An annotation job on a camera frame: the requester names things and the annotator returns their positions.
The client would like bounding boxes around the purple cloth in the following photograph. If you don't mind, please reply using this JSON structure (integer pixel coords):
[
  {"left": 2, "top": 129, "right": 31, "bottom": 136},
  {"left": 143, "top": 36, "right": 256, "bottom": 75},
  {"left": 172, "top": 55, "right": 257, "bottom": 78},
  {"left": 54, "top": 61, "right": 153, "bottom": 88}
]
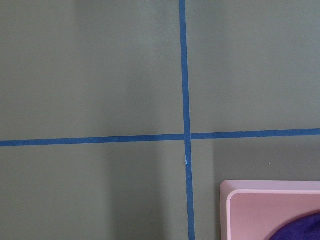
[{"left": 270, "top": 213, "right": 320, "bottom": 240}]

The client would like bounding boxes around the pink plastic bin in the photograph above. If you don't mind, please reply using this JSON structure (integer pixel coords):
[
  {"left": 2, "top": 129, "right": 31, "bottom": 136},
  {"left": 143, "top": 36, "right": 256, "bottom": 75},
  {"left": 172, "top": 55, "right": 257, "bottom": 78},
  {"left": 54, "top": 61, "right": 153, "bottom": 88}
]
[{"left": 219, "top": 180, "right": 320, "bottom": 240}]

